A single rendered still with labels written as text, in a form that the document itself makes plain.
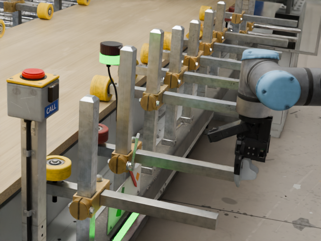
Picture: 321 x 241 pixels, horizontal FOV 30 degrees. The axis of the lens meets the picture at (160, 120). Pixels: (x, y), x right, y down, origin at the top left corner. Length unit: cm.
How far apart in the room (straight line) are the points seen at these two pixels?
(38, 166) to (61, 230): 65
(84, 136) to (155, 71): 50
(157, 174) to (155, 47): 42
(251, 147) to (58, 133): 53
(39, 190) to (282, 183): 257
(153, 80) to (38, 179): 76
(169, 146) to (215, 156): 171
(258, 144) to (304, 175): 222
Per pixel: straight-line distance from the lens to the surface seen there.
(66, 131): 169
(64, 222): 180
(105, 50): 155
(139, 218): 167
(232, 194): 339
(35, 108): 107
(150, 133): 187
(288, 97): 138
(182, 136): 224
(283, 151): 405
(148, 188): 184
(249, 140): 156
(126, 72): 156
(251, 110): 152
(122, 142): 163
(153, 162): 167
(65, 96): 198
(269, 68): 141
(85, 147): 138
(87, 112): 135
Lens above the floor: 154
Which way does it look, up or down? 21 degrees down
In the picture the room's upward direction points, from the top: 4 degrees clockwise
